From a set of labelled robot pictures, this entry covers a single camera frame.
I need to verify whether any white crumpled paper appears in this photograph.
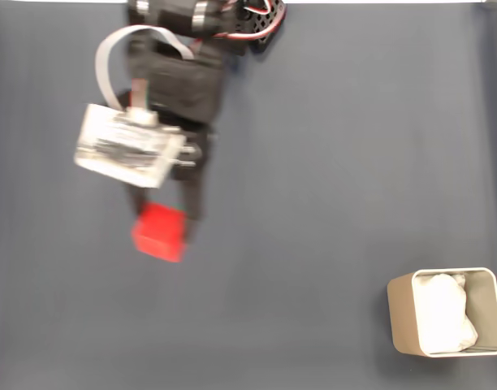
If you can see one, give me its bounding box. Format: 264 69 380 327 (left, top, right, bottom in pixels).
413 272 480 354

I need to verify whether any red white servo cable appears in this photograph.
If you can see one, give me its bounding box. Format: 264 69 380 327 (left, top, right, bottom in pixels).
215 0 284 41

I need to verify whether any dark blue-grey mat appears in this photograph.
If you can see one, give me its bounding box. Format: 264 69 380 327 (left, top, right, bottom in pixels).
0 2 497 390

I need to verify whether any red cube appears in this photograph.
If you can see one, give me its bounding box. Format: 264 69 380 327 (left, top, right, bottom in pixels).
130 201 191 263

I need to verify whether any white camera board with mount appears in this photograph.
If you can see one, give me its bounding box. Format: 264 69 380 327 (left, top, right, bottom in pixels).
72 103 188 189

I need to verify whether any beige square box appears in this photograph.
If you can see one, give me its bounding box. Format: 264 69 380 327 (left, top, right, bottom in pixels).
386 266 497 358

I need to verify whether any black camera cable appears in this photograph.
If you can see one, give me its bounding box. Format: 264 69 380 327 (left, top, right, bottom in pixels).
130 78 151 111

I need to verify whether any white looped ribbon cable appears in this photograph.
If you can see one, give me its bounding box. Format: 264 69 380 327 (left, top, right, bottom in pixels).
94 24 195 111

